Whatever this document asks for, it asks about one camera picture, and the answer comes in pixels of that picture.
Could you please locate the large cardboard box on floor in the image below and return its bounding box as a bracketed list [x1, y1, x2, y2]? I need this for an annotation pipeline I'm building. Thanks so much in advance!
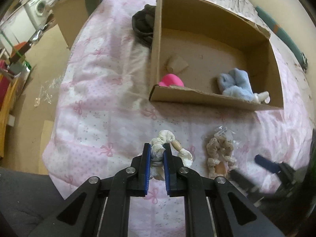
[52, 0, 88, 49]

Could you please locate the pink floral bed quilt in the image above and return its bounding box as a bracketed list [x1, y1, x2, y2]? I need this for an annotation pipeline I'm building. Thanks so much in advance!
[42, 0, 314, 237]

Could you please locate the brown cardboard tag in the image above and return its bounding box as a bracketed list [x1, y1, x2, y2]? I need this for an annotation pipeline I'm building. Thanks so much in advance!
[214, 162, 228, 178]

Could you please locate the white fluffy sock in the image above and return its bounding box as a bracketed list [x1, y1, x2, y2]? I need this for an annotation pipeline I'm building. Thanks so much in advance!
[252, 91, 271, 104]

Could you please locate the light blue fluffy sock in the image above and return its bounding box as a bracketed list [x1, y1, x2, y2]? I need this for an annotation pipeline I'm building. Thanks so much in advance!
[217, 68, 254, 101]

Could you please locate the teal pillow with orange stripe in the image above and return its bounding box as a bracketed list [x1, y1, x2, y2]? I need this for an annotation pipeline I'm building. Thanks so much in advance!
[255, 6, 308, 73]

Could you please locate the brown cardboard box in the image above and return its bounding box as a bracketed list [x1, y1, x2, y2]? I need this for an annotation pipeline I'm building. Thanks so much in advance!
[149, 0, 283, 111]

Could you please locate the grey striped cloth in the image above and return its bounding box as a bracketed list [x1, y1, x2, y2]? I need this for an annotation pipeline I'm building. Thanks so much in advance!
[132, 4, 156, 48]

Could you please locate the small brown cardboard piece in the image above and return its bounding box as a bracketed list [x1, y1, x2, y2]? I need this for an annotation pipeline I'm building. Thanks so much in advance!
[166, 55, 189, 74]

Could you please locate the cream white scrunchie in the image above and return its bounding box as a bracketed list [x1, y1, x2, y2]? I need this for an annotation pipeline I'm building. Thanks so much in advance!
[150, 130, 193, 181]

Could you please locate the beige dotted scrunchie in bag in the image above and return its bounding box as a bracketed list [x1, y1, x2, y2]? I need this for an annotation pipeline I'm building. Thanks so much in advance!
[206, 125, 241, 179]

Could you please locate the pink round soft object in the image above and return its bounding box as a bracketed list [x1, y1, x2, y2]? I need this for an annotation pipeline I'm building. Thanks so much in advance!
[159, 73, 184, 87]

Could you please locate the white washing machine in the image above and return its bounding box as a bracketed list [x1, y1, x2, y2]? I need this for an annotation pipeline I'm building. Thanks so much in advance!
[24, 0, 49, 30]

